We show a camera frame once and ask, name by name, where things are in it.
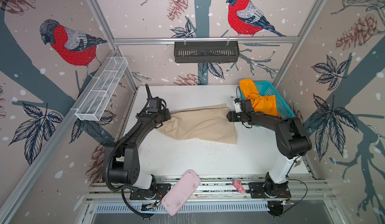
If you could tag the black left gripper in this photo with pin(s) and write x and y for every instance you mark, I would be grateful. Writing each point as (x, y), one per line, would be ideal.
(167, 116)

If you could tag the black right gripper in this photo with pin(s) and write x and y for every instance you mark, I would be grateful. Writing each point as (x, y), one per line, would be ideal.
(232, 115)

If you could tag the beige drawstring shorts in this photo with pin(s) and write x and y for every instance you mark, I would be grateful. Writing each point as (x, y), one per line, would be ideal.
(207, 123)

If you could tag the orange shorts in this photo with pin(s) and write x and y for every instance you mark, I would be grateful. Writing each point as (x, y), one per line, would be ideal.
(265, 104)

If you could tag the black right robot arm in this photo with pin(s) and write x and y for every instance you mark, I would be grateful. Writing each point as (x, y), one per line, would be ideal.
(291, 137)

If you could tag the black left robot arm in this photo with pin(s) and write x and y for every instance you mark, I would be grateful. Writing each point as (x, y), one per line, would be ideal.
(121, 165)

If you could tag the teal plastic basket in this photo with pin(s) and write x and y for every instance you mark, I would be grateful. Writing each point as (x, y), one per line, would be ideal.
(266, 89)

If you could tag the small pink crumpled object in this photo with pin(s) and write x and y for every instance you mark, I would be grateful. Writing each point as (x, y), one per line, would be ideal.
(238, 186)

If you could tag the pink flat case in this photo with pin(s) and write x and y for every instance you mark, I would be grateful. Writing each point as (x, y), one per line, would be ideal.
(180, 193)

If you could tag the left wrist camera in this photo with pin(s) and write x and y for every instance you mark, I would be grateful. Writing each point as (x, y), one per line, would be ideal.
(155, 105)

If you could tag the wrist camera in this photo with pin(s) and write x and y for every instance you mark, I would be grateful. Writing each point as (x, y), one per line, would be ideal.
(243, 106)
(155, 105)

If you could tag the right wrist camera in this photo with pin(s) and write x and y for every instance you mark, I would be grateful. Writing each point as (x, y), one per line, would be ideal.
(243, 106)

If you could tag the black hanging wire basket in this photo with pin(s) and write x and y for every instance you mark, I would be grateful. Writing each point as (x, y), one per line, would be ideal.
(206, 52)

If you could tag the white wire mesh shelf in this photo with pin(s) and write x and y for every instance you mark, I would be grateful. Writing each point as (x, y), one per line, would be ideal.
(99, 96)

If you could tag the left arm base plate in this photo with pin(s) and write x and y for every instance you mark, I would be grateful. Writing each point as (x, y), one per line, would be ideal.
(156, 192)

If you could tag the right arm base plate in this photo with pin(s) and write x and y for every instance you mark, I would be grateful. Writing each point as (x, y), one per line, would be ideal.
(268, 189)

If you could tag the aluminium horizontal frame bar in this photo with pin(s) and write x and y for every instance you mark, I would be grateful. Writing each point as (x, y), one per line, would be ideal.
(159, 41)

